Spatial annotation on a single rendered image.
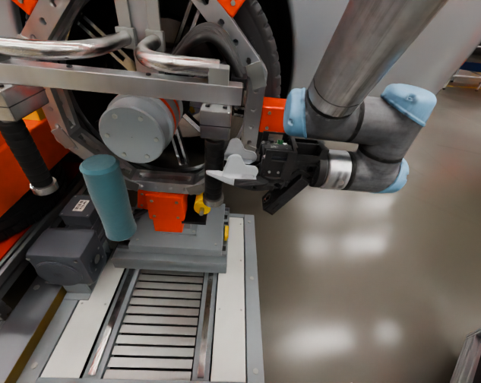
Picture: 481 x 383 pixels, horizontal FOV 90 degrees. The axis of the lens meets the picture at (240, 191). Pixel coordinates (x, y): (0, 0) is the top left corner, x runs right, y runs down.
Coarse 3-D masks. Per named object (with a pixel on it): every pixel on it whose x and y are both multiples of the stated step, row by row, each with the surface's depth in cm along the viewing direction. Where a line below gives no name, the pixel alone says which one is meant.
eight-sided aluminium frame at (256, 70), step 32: (64, 0) 46; (192, 0) 46; (32, 32) 49; (64, 32) 53; (256, 64) 53; (64, 96) 61; (256, 96) 57; (64, 128) 63; (256, 128) 63; (192, 192) 76
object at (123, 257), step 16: (224, 224) 127; (128, 240) 109; (224, 240) 118; (112, 256) 104; (128, 256) 107; (144, 256) 107; (160, 256) 108; (176, 256) 109; (192, 256) 110; (208, 256) 111; (224, 256) 111; (208, 272) 110; (224, 272) 110
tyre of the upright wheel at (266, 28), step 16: (208, 0) 52; (256, 0) 56; (240, 16) 54; (256, 16) 54; (256, 32) 56; (256, 48) 58; (272, 48) 58; (272, 64) 60; (272, 80) 63; (272, 96) 65; (256, 144) 75
